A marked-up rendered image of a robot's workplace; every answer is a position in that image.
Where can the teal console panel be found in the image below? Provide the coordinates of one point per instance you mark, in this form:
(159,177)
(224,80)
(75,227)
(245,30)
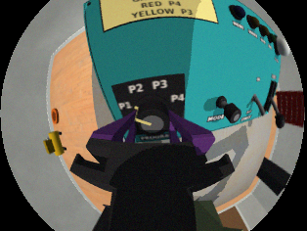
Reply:
(191,57)

